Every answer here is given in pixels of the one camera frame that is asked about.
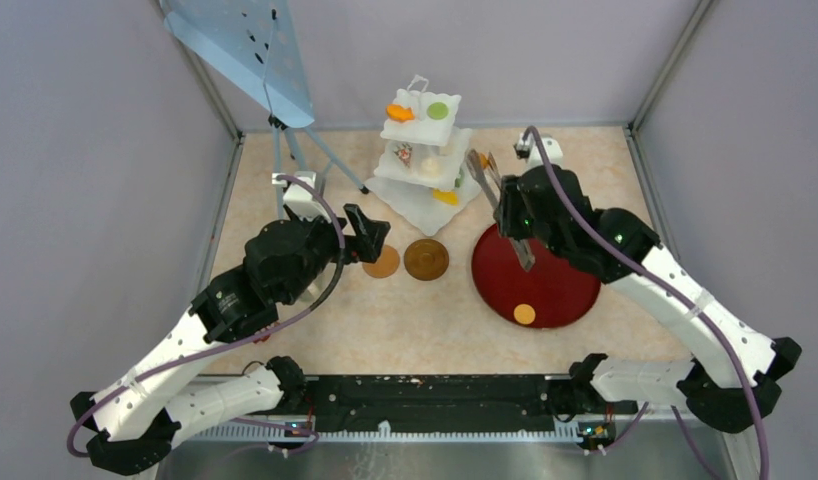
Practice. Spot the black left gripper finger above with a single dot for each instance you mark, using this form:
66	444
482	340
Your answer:
367	233
364	253

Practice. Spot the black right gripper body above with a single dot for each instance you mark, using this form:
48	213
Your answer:
543	232

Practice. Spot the yellow cake slice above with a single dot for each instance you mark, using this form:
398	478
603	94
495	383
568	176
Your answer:
450	198

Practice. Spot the metal serving tongs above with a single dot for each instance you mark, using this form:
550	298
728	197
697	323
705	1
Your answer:
489	182

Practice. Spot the white strawberry cake slice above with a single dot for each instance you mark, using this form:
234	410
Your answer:
404	153

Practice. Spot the white round mousse cake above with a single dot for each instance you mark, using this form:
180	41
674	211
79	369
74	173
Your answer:
430	167

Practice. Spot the round tan biscuit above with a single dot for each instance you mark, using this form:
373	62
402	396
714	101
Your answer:
524	314

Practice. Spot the orange fish-shaped cookie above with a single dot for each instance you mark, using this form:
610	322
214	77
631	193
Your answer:
399	113

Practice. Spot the green macaron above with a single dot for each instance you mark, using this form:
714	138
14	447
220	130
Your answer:
437	111

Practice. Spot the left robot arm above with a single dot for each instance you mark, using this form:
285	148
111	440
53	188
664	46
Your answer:
138	420

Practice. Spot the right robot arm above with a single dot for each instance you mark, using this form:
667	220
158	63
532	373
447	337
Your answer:
729	361

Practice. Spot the light wooden coaster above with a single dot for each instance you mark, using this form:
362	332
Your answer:
386	265

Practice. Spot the dark wooden saucer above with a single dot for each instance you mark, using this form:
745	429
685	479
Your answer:
426	259

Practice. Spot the red round tray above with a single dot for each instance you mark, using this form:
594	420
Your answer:
560	294

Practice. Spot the white three-tier cake stand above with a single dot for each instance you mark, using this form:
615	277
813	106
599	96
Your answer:
404	190

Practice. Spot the red snack packet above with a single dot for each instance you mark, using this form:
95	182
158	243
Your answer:
262	335

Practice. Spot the light blue perforated board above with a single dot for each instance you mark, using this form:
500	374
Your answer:
252	43

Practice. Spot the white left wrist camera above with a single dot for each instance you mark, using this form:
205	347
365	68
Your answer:
294	198

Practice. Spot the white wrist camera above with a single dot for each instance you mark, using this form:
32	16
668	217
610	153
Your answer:
294	198
529	152

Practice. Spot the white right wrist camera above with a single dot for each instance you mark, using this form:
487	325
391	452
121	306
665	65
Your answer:
529	152

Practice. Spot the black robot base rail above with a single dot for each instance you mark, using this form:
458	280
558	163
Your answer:
447	403

